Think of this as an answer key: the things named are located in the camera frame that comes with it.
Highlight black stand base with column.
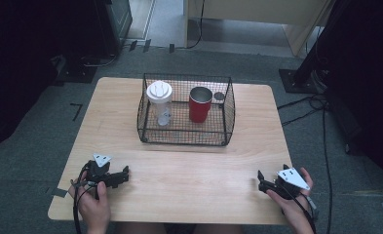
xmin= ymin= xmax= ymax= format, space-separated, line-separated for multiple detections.
xmin=278 ymin=0 xmax=344 ymax=96

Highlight black cable by cabinet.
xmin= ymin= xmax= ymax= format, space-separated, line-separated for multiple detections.
xmin=82 ymin=45 xmax=132 ymax=68

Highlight black cabinet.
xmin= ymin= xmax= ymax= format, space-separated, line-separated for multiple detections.
xmin=94 ymin=0 xmax=134 ymax=57

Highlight black hanging cable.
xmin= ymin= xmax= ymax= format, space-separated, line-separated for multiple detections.
xmin=186 ymin=0 xmax=206 ymax=51

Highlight black stand base plate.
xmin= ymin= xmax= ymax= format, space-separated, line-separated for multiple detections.
xmin=53 ymin=54 xmax=98 ymax=84

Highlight person's right hand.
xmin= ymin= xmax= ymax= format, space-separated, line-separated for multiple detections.
xmin=265 ymin=167 xmax=318 ymax=234

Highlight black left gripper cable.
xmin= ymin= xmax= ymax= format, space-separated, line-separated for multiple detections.
xmin=71 ymin=163 xmax=95 ymax=234

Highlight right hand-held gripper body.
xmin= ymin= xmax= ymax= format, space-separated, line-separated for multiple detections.
xmin=271 ymin=164 xmax=311 ymax=200

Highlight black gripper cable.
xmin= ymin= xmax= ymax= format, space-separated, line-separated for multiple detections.
xmin=71 ymin=163 xmax=95 ymax=234
xmin=286 ymin=186 xmax=320 ymax=234

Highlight person's left hand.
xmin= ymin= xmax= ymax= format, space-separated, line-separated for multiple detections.
xmin=67 ymin=171 xmax=112 ymax=234

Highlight beige wooden partition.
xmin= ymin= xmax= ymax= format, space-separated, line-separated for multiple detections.
xmin=183 ymin=0 xmax=335 ymax=57

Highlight clear cup with white lid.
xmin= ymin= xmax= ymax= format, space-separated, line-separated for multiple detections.
xmin=145 ymin=80 xmax=173 ymax=128

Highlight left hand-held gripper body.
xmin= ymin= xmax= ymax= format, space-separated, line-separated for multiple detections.
xmin=81 ymin=152 xmax=125 ymax=189

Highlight black floor cables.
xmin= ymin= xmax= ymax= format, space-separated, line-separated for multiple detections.
xmin=276 ymin=92 xmax=333 ymax=234

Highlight red steel-lined cup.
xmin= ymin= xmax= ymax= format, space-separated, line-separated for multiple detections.
xmin=188 ymin=86 xmax=214 ymax=124

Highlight black wire mesh basket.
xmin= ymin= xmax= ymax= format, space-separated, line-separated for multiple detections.
xmin=136 ymin=72 xmax=237 ymax=147

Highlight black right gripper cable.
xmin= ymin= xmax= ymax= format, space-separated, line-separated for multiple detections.
xmin=286 ymin=186 xmax=320 ymax=234

